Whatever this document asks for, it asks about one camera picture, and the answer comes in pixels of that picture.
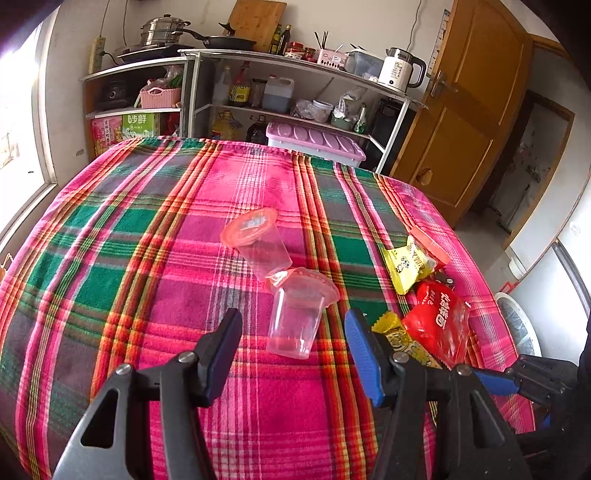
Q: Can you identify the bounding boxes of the black appliance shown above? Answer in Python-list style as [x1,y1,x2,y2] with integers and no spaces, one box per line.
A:
[368,99,411,162]

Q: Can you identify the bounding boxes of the white round bin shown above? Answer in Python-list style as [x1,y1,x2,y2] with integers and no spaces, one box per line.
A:
[495,292,542,361]

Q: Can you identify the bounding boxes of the green carton box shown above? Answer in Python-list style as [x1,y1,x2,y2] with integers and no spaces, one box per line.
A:
[122,113,161,139]

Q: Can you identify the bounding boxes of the clear plastic container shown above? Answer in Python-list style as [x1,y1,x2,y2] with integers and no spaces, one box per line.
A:
[345,48,385,80]

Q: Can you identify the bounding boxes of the yellow snack wrapper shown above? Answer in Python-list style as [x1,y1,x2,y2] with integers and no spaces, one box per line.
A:
[382,235,437,296]

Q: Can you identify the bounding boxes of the pink green plaid tablecloth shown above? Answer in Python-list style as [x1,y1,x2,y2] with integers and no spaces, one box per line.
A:
[0,136,536,480]

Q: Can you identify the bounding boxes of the pink woven basket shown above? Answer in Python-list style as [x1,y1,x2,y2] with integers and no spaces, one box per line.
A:
[139,87,182,109]

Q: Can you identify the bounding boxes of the black induction cooker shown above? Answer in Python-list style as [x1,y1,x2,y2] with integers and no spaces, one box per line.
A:
[115,44,183,63]

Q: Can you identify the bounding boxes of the metal door handle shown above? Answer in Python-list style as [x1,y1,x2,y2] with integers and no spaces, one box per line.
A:
[429,70,460,100]

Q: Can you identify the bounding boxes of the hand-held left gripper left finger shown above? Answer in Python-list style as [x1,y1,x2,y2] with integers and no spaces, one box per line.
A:
[53,308,244,480]

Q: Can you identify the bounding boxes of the small black cooker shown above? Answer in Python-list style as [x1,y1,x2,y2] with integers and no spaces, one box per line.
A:
[96,80,131,110]

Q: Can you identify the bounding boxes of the dark glass bottle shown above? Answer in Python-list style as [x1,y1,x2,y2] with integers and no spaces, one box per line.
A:
[246,115,269,144]

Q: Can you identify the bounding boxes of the soy sauce bottle yellow label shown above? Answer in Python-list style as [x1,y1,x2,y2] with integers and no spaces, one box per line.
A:
[229,62,252,108]

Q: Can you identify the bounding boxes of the large dark liquid jug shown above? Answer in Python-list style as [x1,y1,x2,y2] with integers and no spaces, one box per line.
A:
[262,75,295,113]

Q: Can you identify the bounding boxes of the red snack packet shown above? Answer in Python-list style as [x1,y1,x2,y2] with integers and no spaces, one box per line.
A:
[401,281,471,370]

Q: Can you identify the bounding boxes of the red lidded jar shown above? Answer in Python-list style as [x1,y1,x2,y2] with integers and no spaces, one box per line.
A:
[285,41,317,60]

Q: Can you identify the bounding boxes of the yellow candy wrapper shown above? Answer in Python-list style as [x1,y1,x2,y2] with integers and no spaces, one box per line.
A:
[372,311,444,370]

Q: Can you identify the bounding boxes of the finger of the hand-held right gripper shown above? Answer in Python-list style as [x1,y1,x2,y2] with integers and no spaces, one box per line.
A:
[470,354,579,409]
[531,407,555,435]

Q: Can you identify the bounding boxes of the grey refrigerator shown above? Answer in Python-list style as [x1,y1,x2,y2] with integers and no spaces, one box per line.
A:
[505,185,591,352]

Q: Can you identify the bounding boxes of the yellow cooking oil bottle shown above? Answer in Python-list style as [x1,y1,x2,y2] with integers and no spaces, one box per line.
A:
[210,110,245,139]

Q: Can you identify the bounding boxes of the white plastic food bag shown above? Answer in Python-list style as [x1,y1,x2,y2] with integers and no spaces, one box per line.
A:
[333,90,365,121]

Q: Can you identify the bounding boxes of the steel steamer pot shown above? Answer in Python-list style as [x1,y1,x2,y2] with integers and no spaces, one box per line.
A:
[140,15,191,47]

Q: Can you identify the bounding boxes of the pink utensil holder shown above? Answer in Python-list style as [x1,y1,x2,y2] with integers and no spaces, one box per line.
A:
[314,47,349,68]

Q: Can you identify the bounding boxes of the red printed box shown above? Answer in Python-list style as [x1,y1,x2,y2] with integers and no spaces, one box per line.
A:
[91,117,125,160]

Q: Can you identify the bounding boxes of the black frying pan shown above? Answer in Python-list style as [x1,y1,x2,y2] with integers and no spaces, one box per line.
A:
[178,22,258,51]

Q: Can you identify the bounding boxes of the white electric kettle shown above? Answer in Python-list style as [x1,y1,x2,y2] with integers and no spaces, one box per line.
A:
[378,46,426,90]

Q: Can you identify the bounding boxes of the white translucent bottle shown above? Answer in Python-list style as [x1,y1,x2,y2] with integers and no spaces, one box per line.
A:
[213,65,233,106]

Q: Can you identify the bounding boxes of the storage box pink lid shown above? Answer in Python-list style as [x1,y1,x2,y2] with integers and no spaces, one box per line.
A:
[265,121,368,168]

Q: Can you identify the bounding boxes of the wooden door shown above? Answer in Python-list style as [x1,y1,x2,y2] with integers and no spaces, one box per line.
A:
[385,0,536,227]

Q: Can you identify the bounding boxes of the window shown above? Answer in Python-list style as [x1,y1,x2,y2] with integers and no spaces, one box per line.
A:
[0,18,58,250]

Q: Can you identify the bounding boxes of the white corner shelf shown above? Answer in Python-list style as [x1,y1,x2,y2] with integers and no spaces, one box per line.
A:
[81,55,197,153]

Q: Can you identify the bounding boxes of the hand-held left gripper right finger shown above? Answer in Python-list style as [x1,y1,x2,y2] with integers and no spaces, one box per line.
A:
[344,308,536,480]

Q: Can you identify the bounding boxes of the white metal rack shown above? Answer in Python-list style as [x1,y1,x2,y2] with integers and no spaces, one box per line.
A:
[178,46,430,174]

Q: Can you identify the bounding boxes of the wooden cutting board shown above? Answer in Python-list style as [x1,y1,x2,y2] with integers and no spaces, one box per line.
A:
[228,0,288,52]

